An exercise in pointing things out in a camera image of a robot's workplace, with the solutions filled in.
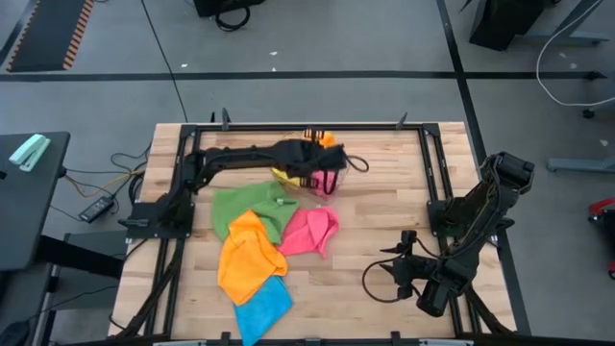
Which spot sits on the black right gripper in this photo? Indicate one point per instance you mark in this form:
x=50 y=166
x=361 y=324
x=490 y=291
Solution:
x=408 y=269

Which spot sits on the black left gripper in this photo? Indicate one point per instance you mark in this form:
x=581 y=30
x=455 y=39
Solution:
x=317 y=158

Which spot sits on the pink microfiber towel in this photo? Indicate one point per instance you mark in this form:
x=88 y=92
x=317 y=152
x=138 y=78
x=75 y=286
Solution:
x=329 y=185
x=310 y=230

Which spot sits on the yellow microfiber towel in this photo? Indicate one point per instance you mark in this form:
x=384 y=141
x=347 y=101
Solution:
x=286 y=179

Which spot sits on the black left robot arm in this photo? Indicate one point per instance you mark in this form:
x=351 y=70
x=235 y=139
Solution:
x=230 y=158

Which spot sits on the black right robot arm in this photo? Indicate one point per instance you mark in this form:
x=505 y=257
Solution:
x=480 y=211

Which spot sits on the green microfiber towel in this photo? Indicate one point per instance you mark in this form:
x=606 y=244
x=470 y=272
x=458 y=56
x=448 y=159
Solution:
x=245 y=202

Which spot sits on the blue microfiber towel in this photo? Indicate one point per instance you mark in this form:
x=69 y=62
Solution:
x=262 y=312

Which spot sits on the black equipment box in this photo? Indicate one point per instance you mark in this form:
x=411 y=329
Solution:
x=216 y=6

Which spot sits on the grey metal desk foot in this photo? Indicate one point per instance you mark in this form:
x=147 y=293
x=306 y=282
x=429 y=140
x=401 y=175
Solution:
x=576 y=164
x=576 y=37

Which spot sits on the red and black cart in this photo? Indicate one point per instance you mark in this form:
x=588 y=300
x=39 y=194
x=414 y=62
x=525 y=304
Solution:
x=600 y=205

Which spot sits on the black power adapter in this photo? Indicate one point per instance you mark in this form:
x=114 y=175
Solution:
x=96 y=209

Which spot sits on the black cabinet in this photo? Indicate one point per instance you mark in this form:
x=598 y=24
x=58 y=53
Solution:
x=499 y=21

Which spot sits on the black caster wheel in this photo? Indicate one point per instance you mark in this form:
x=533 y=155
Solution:
x=588 y=114

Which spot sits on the black desk base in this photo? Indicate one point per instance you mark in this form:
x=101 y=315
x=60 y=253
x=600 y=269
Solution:
x=81 y=257

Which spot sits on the mint green stapler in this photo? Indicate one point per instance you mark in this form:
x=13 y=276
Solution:
x=29 y=153

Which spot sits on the black orange-edged floor mat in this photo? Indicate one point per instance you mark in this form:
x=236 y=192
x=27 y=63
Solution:
x=48 y=33

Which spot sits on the black side table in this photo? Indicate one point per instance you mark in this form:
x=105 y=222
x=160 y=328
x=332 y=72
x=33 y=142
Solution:
x=24 y=216

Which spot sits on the black aluminium table frame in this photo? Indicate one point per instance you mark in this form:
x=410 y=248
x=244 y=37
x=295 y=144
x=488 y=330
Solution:
x=264 y=127

